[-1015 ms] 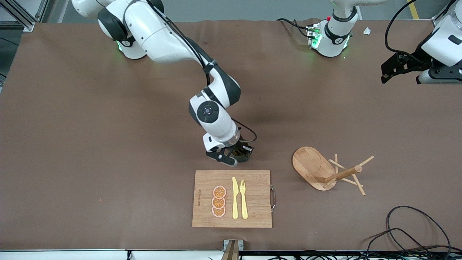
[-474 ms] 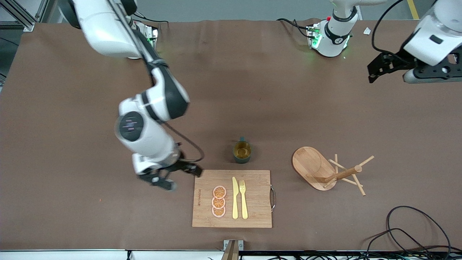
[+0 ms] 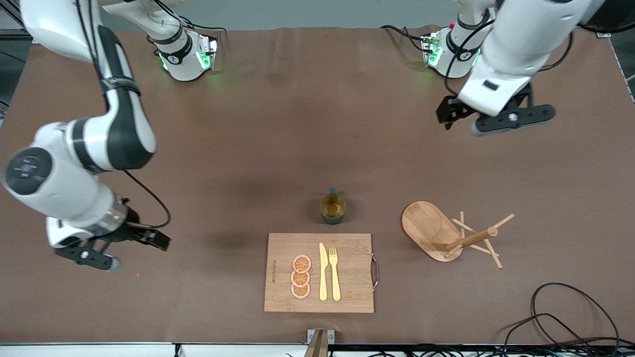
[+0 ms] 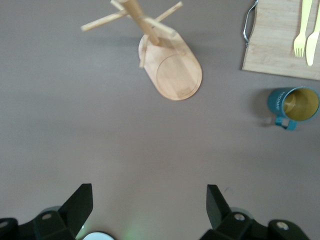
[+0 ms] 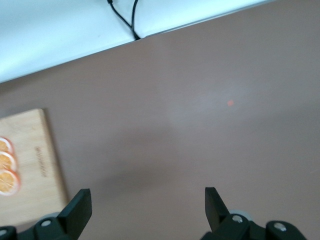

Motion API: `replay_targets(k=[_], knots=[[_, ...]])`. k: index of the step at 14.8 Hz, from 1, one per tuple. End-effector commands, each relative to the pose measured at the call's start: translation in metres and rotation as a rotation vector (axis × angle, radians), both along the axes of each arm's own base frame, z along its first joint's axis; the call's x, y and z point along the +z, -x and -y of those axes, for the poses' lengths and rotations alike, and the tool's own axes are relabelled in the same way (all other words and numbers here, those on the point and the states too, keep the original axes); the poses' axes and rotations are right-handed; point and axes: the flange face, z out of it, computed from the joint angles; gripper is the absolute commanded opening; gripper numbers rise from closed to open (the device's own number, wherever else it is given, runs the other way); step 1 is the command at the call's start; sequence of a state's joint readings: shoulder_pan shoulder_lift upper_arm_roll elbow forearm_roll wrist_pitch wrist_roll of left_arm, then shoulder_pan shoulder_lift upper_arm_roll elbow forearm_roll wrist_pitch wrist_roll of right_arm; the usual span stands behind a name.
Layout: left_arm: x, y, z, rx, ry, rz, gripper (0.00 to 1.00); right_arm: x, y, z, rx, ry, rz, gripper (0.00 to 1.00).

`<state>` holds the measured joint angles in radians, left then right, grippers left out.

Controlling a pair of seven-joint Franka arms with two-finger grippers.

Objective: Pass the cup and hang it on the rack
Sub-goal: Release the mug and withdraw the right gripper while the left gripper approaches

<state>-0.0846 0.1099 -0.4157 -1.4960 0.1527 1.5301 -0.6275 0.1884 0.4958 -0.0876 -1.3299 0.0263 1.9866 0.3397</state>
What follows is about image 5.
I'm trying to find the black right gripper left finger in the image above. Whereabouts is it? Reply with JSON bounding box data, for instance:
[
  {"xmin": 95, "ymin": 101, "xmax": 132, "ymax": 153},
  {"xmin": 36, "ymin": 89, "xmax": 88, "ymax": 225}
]
[{"xmin": 0, "ymin": 188, "xmax": 92, "ymax": 240}]

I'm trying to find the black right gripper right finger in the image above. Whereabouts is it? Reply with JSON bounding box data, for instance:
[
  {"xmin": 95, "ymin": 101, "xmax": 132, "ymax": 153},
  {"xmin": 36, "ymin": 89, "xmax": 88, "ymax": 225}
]
[{"xmin": 201, "ymin": 186, "xmax": 309, "ymax": 240}]

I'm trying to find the orange slice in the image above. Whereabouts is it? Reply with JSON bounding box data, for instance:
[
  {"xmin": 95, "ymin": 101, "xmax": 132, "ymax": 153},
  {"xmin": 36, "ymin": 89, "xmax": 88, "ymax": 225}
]
[
  {"xmin": 0, "ymin": 169, "xmax": 22, "ymax": 197},
  {"xmin": 0, "ymin": 150, "xmax": 19, "ymax": 173},
  {"xmin": 0, "ymin": 136, "xmax": 15, "ymax": 156}
]

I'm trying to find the brown table cover mat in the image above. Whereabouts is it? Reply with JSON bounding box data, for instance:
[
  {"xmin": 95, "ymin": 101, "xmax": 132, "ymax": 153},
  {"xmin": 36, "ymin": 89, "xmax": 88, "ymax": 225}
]
[{"xmin": 0, "ymin": 0, "xmax": 320, "ymax": 240}]

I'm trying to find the wooden cutting board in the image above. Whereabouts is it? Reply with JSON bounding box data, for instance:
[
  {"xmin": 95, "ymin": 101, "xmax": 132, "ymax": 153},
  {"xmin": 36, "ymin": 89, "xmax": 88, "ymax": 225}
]
[{"xmin": 0, "ymin": 107, "xmax": 70, "ymax": 226}]

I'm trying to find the black hanging cable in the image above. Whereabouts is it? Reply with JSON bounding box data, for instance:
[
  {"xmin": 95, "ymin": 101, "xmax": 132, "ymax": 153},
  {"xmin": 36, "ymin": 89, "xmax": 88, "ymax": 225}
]
[
  {"xmin": 106, "ymin": 0, "xmax": 141, "ymax": 41},
  {"xmin": 130, "ymin": 0, "xmax": 141, "ymax": 41}
]

